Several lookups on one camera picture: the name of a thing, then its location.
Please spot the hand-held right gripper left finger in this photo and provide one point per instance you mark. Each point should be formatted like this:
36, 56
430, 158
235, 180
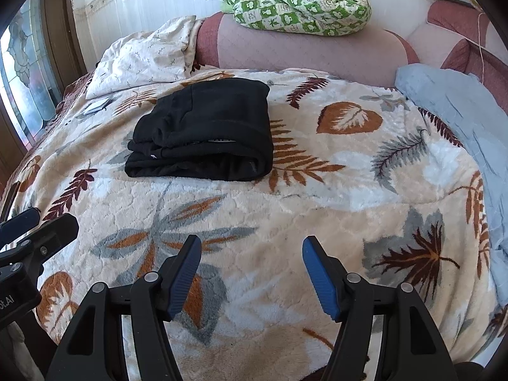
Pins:
184, 281

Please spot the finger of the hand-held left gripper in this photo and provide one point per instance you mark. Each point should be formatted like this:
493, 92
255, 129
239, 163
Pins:
20, 222
55, 234

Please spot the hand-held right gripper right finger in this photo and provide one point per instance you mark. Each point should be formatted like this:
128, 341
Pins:
319, 278

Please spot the black pants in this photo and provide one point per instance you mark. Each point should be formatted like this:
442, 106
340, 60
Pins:
206, 127

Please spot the leaf print fleece blanket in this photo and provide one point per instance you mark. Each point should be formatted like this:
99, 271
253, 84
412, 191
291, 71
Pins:
278, 214

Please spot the small flat grey phone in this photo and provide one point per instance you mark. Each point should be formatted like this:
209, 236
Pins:
96, 106

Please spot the stained glass window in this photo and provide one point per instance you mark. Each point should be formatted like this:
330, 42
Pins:
27, 79

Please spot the white floral pillow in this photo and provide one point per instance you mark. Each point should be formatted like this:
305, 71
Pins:
143, 59

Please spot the light blue blanket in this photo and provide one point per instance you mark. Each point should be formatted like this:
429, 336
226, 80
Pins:
468, 119

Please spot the pink padded bed headboard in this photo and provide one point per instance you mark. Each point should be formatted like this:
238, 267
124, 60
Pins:
297, 53

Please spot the green checkered quilt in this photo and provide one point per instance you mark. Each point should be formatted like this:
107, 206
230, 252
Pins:
297, 0

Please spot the brown wooden door frame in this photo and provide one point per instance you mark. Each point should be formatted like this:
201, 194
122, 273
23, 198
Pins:
67, 27

